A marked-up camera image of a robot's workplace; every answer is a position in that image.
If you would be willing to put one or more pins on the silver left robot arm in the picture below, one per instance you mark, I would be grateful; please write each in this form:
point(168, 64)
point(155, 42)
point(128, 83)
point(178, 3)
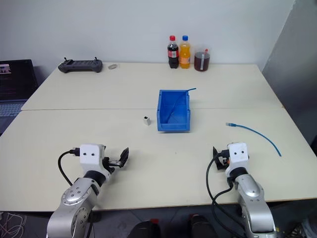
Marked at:
point(78, 198)

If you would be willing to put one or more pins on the open dark laptop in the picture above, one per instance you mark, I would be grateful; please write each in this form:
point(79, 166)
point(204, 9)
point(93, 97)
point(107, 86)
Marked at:
point(15, 81)

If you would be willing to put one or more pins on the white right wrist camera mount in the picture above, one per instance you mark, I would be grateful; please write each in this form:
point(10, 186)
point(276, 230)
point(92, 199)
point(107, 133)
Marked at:
point(237, 156)

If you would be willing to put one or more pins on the grey partition panel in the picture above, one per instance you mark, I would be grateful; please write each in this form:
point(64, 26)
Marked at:
point(294, 74)

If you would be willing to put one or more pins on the blue plastic storage bin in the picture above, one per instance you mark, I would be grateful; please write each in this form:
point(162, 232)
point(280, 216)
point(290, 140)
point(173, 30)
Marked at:
point(164, 125)

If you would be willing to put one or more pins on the clear jar of dark liquid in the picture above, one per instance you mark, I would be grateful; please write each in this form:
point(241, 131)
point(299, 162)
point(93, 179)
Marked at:
point(199, 63)

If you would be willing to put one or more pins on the dark grey remote controller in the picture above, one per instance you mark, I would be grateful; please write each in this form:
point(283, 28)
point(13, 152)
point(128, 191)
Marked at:
point(79, 66)

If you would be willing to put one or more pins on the cola bottle with red cap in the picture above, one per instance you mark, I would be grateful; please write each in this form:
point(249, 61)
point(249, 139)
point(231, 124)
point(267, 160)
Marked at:
point(173, 53)

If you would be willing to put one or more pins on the dark rounded shape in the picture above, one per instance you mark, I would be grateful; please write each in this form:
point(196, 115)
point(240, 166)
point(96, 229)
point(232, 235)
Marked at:
point(201, 226)
point(146, 229)

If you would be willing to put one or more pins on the white straw with red tip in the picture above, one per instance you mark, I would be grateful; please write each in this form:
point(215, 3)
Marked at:
point(203, 59)

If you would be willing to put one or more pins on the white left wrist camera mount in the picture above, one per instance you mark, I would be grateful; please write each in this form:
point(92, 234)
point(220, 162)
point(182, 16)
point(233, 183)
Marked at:
point(89, 160)

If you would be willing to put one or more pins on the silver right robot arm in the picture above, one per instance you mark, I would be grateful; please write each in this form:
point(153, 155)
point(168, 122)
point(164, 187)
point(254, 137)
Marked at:
point(252, 198)

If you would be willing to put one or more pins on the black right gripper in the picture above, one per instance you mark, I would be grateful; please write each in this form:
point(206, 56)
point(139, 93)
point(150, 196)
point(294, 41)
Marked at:
point(223, 158)

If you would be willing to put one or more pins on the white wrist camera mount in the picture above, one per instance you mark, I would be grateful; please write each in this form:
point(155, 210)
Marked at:
point(89, 160)
point(237, 156)

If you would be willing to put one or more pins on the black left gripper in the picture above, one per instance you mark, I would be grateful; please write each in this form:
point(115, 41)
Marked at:
point(110, 163)

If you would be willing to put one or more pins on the orange soda bottle, blue cap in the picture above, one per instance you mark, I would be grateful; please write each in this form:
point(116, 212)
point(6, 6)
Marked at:
point(185, 55)

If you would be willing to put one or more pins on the small white connector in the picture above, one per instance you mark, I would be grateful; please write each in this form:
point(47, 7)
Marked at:
point(146, 121)

